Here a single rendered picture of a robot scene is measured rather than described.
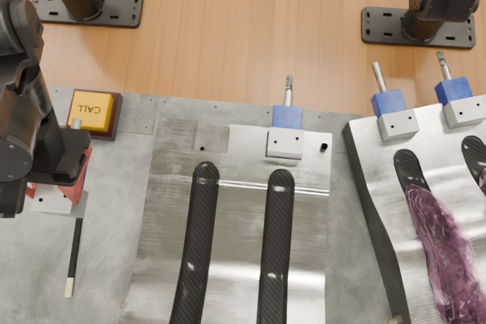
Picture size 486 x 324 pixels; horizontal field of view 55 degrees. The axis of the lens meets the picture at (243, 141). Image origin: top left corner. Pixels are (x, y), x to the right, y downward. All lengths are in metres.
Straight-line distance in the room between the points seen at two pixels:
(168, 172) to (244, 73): 0.25
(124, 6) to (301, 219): 0.50
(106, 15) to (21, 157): 0.50
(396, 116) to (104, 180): 0.47
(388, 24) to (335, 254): 0.42
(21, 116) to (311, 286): 0.42
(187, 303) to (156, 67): 0.41
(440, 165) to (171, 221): 0.41
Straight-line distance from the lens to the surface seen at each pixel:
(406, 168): 0.76
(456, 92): 0.80
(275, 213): 0.67
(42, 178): 0.57
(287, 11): 0.89
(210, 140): 0.71
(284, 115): 0.68
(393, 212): 0.71
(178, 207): 0.67
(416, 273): 0.69
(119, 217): 0.77
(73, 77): 0.87
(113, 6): 0.91
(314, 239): 0.67
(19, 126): 0.45
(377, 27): 0.89
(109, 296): 0.77
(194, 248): 0.67
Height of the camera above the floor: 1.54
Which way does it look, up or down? 73 degrees down
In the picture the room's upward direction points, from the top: straight up
